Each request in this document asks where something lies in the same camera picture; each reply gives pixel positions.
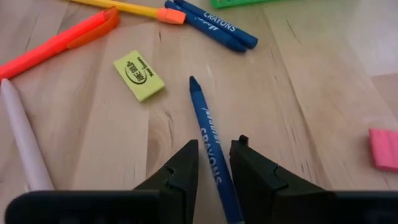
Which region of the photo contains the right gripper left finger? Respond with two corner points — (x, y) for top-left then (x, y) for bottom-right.
(133, 139), (200, 224)

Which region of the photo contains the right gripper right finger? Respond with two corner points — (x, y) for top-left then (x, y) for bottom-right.
(229, 134), (337, 224)

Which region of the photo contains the blue crayon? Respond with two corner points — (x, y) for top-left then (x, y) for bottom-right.
(164, 0), (248, 54)
(188, 75), (245, 224)
(174, 0), (259, 50)

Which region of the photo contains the yellow eraser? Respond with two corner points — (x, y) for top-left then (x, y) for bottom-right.
(112, 49), (166, 103)

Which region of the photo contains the pink eraser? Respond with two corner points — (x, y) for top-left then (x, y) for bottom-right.
(368, 128), (398, 174)

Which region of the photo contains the white pen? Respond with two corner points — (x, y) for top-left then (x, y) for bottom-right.
(0, 77), (55, 192)

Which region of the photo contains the yellow pencil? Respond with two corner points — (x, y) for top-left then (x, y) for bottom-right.
(69, 0), (187, 26)

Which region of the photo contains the neon orange highlighter pen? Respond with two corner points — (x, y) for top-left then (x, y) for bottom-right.
(0, 6), (121, 80)

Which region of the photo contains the green slotted plastic bin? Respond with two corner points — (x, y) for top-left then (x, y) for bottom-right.
(210, 0), (275, 9)

